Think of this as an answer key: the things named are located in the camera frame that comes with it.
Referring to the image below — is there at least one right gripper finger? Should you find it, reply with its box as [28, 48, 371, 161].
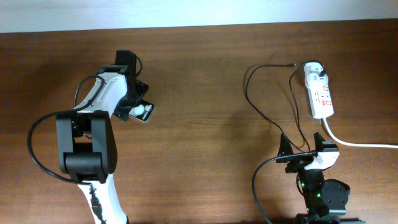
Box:
[277, 132, 293, 157]
[313, 132, 325, 152]

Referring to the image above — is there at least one black smartphone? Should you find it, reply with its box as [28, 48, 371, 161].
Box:
[129, 100, 155, 122]

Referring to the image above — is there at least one black charging cable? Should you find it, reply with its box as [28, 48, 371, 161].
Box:
[244, 60, 327, 153]

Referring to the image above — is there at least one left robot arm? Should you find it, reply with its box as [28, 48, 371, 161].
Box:
[56, 50, 154, 223]

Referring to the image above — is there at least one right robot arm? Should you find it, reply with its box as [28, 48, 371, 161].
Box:
[276, 132, 350, 223]

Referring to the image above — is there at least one white charger plug adapter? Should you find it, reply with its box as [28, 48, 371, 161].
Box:
[304, 62, 328, 89]

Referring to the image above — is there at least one white power strip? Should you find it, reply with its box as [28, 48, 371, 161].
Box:
[307, 84, 334, 119]

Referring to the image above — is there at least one right camera black cable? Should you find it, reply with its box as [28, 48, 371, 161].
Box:
[251, 151, 318, 224]

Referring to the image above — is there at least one white power strip cord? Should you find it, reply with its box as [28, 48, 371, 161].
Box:
[320, 117, 398, 149]

